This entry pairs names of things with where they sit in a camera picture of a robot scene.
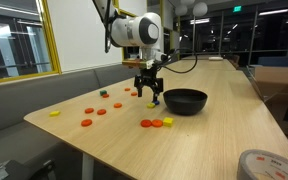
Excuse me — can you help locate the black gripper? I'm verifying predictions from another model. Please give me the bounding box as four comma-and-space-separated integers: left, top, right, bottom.
134, 68, 163, 102

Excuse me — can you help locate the yellow disc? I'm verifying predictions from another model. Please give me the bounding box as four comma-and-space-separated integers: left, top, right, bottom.
147, 103, 156, 108

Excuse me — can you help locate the orange disc mid table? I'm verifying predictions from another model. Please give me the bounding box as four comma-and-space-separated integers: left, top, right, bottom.
131, 92, 138, 96

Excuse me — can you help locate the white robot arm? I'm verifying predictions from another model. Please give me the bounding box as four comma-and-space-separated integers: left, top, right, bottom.
92, 0, 167, 102

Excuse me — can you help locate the black bowl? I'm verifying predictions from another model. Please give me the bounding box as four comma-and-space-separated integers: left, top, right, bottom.
163, 89, 208, 115

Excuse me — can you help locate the red-orange disc beside block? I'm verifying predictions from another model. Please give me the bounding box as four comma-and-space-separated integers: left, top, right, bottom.
140, 119, 152, 127

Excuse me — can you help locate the large red-orange disc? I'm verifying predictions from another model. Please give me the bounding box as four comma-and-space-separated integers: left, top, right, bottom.
114, 103, 122, 108

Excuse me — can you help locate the yellow square block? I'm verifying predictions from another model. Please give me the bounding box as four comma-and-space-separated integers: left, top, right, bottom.
163, 117, 173, 127

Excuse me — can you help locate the green square block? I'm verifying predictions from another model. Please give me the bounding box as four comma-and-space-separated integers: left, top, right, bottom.
100, 90, 107, 96

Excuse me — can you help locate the red-orange disc far edge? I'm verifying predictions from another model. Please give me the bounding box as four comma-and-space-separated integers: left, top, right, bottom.
97, 109, 106, 115

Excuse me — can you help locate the orange disc far corner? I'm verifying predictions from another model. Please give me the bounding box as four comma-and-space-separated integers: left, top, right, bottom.
84, 108, 94, 114

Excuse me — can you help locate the orange disc front left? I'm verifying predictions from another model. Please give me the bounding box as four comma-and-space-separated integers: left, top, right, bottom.
81, 119, 93, 127

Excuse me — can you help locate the yellow flat block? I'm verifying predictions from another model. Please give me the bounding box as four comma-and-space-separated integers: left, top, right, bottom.
49, 111, 60, 117

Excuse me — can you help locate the cardboard box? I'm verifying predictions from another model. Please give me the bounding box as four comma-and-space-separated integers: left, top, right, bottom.
250, 66, 288, 135

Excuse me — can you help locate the grey bench sofa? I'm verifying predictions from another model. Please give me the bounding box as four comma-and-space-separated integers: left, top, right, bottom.
0, 65, 139, 180

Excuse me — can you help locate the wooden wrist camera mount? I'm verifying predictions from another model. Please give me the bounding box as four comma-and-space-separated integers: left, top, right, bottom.
122, 59, 154, 69

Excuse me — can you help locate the grey duct tape roll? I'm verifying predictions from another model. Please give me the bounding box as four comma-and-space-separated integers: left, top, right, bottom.
237, 149, 288, 180

